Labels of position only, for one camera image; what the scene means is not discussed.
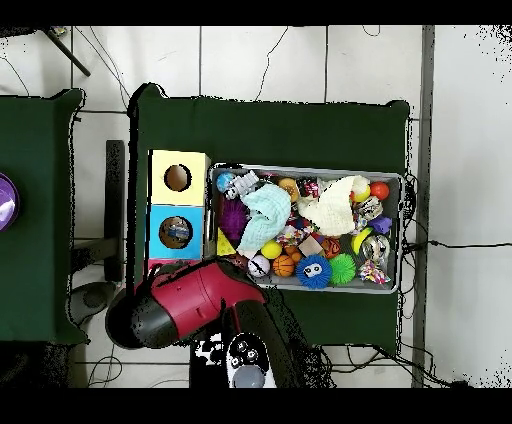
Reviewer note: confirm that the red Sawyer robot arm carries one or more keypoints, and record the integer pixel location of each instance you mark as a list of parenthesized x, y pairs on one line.
[(192, 300)]

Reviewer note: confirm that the wooden box three holes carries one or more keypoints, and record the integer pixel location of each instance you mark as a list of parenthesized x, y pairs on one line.
[(196, 192)]

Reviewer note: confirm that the mint green waffle cloth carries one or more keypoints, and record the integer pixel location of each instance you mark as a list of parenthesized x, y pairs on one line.
[(268, 216)]

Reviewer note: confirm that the purple spiky ball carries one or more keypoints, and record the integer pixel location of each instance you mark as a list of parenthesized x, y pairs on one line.
[(234, 218)]

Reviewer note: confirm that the silver toy robot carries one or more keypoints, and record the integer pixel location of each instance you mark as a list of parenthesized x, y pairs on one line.
[(240, 186)]

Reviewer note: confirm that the blue globe ball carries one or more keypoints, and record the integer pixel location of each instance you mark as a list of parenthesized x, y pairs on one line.
[(223, 182)]

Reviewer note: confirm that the small white baseball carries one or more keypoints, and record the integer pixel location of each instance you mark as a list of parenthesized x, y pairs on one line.
[(259, 266)]

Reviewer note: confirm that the small orange basketball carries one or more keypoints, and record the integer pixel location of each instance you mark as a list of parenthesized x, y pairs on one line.
[(283, 266)]

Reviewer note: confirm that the cream waffle cloth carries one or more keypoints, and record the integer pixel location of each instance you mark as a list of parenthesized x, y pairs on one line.
[(332, 208)]

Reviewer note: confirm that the blue fuzzy googly-eye ball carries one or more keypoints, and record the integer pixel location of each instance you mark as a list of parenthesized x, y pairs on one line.
[(314, 272)]

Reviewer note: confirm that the dark green table cloth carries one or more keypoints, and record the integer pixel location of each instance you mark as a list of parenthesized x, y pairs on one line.
[(280, 132)]

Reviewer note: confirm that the green spiky rubber ball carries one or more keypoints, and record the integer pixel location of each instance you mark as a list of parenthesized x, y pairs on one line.
[(342, 268)]

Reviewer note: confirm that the dark green side table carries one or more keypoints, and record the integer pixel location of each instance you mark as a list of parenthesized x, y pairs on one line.
[(36, 200)]

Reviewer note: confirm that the black tripod leg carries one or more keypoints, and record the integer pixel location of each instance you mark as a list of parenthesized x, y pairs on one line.
[(68, 54)]

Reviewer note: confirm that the purple round object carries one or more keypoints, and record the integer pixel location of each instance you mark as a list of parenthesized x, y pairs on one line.
[(7, 202)]

